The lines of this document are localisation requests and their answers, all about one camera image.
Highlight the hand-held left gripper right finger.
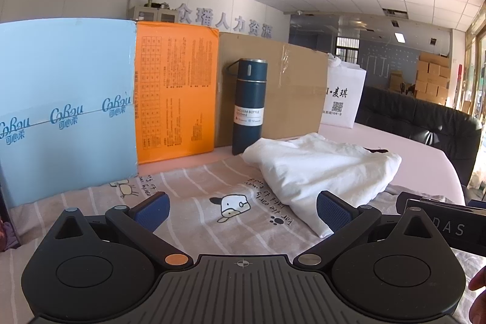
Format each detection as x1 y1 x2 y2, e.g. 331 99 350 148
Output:
293 190 452 268

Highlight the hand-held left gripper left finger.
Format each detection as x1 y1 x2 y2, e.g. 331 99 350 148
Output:
49 191 194 269

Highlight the person's right hand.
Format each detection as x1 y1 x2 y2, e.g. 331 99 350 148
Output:
468 265 486 324

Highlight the white folded garment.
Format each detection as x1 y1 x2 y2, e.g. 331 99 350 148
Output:
242 132 402 238

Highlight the striped cartoon print bedsheet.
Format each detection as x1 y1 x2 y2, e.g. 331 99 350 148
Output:
0 153 486 324

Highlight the pink table cloth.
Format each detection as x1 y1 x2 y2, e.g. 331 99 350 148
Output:
137 122 467 207

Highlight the black leather sofa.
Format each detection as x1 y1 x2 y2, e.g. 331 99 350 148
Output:
353 86 483 188

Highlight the white tote bag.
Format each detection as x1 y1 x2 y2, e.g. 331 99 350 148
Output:
319 53 367 129

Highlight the orange carton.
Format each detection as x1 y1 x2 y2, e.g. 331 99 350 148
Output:
135 20 220 166

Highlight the brown cardboard box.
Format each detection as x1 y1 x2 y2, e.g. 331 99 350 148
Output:
214 32 329 148

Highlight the dark blue vacuum bottle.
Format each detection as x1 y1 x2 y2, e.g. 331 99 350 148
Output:
225 58 268 156

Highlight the stack of cardboard boxes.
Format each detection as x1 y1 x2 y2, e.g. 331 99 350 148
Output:
389 53 453 105

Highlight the large light blue carton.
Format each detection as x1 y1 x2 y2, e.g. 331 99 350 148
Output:
0 19 138 209

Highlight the barred window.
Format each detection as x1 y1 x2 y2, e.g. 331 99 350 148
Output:
335 36 360 63

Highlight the grey metal cabinet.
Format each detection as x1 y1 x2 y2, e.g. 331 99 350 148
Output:
129 3 179 23

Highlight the grey wall lettering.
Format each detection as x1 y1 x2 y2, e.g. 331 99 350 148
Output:
178 3 275 39

